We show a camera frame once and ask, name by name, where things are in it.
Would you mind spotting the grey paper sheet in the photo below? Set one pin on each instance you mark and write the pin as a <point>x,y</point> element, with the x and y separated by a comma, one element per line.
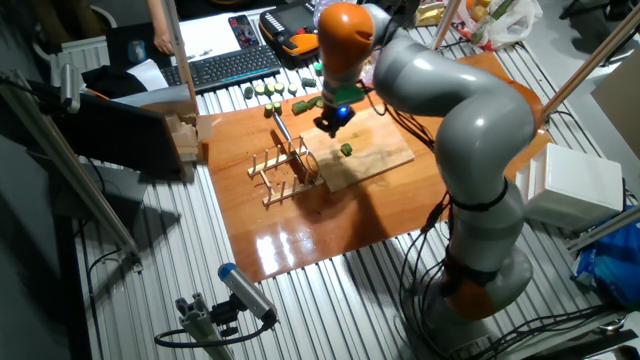
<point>155,95</point>

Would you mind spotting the black cloth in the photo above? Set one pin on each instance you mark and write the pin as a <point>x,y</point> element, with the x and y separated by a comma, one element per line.
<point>107,82</point>

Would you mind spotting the short aluminium profile post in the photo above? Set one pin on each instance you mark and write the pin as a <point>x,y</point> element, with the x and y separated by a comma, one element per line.
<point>200,330</point>

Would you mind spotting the yellow snack pack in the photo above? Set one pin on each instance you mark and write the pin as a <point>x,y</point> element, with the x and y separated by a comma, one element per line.
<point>430,14</point>

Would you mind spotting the steel cleaver knife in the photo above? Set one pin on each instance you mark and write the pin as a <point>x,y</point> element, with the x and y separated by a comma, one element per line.
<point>283,128</point>

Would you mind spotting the large white paper sheet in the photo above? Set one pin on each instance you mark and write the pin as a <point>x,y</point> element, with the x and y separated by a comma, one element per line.
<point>210,35</point>

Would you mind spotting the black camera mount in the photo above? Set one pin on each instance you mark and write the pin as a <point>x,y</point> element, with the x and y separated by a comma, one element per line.
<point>225,315</point>

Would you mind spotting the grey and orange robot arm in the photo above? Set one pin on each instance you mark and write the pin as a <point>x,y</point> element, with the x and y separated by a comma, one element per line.
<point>475,125</point>

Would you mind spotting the white box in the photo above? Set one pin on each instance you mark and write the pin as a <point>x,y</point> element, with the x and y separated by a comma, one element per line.
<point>575,185</point>

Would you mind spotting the black mouse pad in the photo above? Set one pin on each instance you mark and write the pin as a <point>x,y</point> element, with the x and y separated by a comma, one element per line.
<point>116,40</point>

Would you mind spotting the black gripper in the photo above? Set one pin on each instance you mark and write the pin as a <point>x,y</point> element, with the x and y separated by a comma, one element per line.
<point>340,112</point>

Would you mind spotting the silver camera with blue cap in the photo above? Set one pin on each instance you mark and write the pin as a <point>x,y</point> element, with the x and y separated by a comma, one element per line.
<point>245,290</point>

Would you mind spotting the person's hand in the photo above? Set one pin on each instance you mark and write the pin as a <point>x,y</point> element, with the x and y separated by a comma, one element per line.
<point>164,44</point>

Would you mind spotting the dark cucumber end piece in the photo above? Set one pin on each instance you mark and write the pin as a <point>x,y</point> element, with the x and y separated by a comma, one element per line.
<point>248,92</point>

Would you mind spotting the light bamboo cutting board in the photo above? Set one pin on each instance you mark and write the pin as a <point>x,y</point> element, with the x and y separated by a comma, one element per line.
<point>380,150</point>

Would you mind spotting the black computer keyboard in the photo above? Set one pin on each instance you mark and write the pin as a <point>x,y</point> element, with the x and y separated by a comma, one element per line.
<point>230,67</point>

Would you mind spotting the white ribbed panel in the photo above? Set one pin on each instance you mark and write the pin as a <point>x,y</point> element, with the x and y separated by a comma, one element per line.
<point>82,55</point>

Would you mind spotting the dark computer mouse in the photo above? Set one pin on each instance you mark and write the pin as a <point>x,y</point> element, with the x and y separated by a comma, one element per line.
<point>136,51</point>

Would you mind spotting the black smartphone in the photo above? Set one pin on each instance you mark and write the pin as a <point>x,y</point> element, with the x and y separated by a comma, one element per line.
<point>243,31</point>

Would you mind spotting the small white paper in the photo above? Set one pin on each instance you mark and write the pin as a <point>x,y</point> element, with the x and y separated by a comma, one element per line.
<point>150,75</point>

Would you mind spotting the wooden dish rack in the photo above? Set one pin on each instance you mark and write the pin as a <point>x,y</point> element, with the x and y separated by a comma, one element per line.
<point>280,196</point>

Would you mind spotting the brown cardboard pieces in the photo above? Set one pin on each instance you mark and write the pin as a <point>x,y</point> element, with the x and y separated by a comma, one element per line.
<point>184,135</point>

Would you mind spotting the person's forearm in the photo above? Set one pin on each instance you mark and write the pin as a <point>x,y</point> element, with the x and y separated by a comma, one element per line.
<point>157,15</point>

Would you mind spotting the white plastic bag with fruit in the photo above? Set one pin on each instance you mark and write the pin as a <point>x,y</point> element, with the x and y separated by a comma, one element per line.
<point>515,22</point>

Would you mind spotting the cucumber piece being chopped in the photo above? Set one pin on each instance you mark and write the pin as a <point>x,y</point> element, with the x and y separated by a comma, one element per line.
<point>346,149</point>

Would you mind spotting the aluminium profile rail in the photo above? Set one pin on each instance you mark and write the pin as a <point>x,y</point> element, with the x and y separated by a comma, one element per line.
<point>605,227</point>

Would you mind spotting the brown cardboard sheet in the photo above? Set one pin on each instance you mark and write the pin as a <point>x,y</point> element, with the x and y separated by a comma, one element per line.
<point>622,105</point>

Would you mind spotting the dark bumpy cucumber chunk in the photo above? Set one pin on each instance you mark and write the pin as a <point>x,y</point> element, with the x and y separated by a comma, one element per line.
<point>308,82</point>

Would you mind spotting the long bumpy cucumber chunk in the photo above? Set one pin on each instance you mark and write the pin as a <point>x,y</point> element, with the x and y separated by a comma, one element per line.
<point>299,107</point>

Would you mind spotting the short cucumber slice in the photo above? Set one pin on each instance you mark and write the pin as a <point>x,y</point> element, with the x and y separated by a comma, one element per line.
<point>259,89</point>
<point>292,89</point>
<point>269,89</point>
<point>279,87</point>

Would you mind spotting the large reddish wooden board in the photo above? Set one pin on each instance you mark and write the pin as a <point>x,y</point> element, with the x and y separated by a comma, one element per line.
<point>300,235</point>

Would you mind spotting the tan frame post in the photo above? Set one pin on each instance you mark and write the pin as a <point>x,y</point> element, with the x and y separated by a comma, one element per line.
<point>180,55</point>
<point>446,25</point>
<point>595,55</point>

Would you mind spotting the silver depth camera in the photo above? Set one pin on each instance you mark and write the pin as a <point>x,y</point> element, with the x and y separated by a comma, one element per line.
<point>70,87</point>

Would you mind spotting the long aluminium profile bar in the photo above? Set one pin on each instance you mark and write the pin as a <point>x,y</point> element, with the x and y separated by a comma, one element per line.
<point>65,165</point>

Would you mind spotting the black flat monitor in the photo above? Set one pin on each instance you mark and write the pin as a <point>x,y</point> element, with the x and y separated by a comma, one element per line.
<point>120,135</point>

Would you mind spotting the upright cucumber stub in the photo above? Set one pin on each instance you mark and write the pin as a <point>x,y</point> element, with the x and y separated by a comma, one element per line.
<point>277,108</point>
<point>268,110</point>

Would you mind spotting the blue plastic bag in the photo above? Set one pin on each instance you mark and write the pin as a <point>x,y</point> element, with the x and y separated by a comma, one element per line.
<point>610,260</point>

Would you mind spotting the black orange teach pendant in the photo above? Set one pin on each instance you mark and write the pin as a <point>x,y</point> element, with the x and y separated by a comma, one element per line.
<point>292,30</point>

